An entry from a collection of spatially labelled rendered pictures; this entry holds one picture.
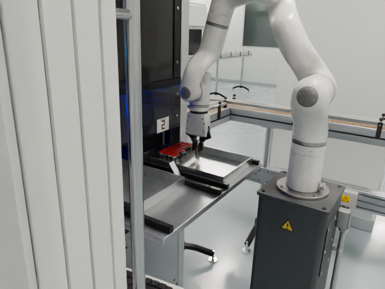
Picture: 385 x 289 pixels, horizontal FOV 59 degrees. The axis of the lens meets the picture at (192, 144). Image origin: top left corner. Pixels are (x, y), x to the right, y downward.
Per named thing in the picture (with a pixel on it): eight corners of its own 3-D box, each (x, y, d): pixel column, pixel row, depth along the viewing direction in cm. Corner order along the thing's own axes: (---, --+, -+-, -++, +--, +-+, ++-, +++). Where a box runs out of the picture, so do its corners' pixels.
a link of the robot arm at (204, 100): (201, 106, 136) (212, 103, 144) (203, 73, 132) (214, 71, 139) (184, 104, 140) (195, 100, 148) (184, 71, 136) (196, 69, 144)
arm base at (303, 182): (334, 186, 131) (342, 140, 125) (321, 206, 116) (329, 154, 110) (286, 174, 141) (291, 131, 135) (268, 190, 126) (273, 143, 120)
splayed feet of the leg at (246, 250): (239, 251, 232) (240, 233, 227) (266, 219, 272) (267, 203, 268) (250, 255, 228) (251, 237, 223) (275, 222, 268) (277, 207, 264)
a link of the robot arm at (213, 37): (213, 26, 118) (191, 106, 131) (232, 27, 131) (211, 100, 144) (192, 18, 121) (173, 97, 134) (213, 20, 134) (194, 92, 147)
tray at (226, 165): (150, 164, 141) (150, 157, 140) (185, 148, 162) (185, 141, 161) (223, 186, 124) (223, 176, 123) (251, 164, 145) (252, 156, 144)
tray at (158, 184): (62, 187, 119) (62, 178, 118) (116, 164, 140) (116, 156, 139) (136, 215, 102) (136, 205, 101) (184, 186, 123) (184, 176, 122)
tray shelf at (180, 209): (51, 197, 116) (50, 192, 116) (172, 145, 172) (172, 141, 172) (163, 245, 92) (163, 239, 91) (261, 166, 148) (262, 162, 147)
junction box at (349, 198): (333, 203, 205) (336, 189, 202) (334, 199, 209) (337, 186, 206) (354, 209, 199) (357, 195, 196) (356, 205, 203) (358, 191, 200)
